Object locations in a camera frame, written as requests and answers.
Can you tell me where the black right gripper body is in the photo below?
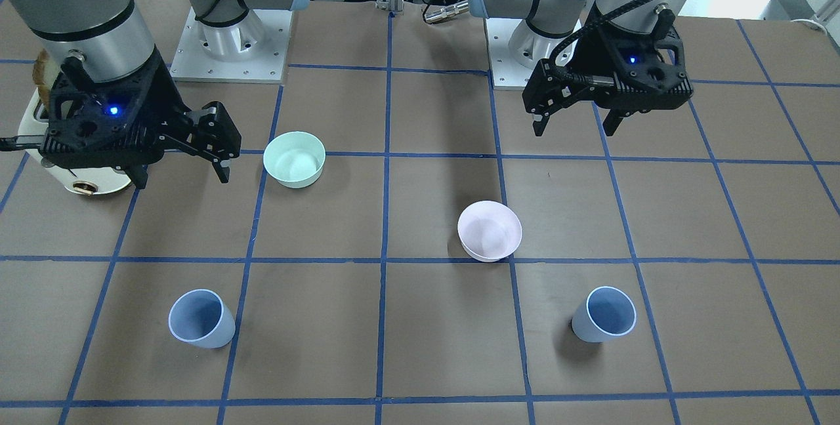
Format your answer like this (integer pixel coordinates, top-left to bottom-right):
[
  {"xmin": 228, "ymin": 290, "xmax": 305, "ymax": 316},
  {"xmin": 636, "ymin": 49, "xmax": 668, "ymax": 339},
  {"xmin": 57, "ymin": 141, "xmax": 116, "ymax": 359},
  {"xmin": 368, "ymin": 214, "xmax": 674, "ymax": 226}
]
[{"xmin": 39, "ymin": 51, "xmax": 242, "ymax": 169}]

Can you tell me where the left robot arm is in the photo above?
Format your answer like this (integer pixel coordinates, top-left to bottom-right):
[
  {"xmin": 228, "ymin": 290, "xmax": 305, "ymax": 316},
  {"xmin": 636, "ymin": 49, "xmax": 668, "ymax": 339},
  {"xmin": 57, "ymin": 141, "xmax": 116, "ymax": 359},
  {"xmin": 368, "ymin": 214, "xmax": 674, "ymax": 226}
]
[{"xmin": 468, "ymin": 0, "xmax": 694, "ymax": 137}]

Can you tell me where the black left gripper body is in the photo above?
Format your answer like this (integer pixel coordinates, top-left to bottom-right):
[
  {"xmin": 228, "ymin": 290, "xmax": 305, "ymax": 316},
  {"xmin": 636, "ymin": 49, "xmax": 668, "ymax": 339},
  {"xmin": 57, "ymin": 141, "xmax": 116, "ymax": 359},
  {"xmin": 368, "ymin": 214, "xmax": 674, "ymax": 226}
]
[{"xmin": 522, "ymin": 9, "xmax": 694, "ymax": 118}]

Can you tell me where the white toaster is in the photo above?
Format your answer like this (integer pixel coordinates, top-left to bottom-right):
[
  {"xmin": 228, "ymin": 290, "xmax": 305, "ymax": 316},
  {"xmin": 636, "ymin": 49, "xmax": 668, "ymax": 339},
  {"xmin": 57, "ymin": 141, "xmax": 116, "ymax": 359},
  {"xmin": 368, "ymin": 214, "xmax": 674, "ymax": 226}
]
[{"xmin": 18, "ymin": 87, "xmax": 131, "ymax": 197}]

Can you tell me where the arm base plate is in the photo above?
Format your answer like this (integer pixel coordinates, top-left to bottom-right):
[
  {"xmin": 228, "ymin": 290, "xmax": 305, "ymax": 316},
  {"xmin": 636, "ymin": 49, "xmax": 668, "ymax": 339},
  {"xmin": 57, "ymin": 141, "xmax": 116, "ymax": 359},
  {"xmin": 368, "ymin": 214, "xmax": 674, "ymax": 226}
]
[
  {"xmin": 170, "ymin": 10, "xmax": 294, "ymax": 85},
  {"xmin": 485, "ymin": 18, "xmax": 563, "ymax": 91}
]

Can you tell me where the blue cup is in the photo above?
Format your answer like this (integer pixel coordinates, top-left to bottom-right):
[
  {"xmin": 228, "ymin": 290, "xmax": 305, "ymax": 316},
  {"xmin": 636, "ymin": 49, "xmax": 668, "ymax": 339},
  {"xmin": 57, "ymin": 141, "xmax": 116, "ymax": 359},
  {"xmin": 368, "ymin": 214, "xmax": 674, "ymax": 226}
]
[
  {"xmin": 167, "ymin": 289, "xmax": 235, "ymax": 348},
  {"xmin": 571, "ymin": 287, "xmax": 638, "ymax": 342}
]

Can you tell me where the pink bowl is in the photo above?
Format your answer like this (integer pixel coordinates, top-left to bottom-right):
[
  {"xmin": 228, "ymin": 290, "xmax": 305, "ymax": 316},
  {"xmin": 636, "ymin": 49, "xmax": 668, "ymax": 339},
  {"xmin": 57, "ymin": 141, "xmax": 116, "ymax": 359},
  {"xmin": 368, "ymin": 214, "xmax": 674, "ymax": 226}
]
[{"xmin": 457, "ymin": 201, "xmax": 523, "ymax": 262}]

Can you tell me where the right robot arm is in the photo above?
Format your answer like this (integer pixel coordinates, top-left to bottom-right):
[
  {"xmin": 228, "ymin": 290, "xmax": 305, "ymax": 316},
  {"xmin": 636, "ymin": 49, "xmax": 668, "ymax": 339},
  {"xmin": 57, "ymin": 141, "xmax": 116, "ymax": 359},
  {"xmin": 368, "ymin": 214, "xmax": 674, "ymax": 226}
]
[{"xmin": 2, "ymin": 0, "xmax": 310, "ymax": 195}]

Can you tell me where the mint green bowl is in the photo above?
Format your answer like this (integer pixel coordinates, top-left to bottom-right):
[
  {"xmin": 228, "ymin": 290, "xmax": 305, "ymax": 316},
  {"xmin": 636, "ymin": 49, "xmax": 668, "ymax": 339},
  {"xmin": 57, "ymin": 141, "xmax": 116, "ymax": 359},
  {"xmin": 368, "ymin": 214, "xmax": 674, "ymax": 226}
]
[{"xmin": 262, "ymin": 131, "xmax": 326, "ymax": 189}]

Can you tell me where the bread slice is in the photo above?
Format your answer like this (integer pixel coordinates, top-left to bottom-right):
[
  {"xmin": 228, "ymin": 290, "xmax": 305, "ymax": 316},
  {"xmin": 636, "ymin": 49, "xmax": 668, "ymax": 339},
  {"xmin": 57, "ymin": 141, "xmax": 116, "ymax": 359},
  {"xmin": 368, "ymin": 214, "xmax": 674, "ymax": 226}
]
[{"xmin": 32, "ymin": 49, "xmax": 60, "ymax": 111}]

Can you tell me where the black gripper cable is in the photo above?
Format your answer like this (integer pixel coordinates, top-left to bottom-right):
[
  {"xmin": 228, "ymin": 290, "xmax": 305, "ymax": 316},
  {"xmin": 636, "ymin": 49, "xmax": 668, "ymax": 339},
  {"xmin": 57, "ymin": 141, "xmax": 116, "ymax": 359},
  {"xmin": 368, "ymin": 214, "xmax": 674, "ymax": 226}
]
[{"xmin": 549, "ymin": 0, "xmax": 759, "ymax": 88}]

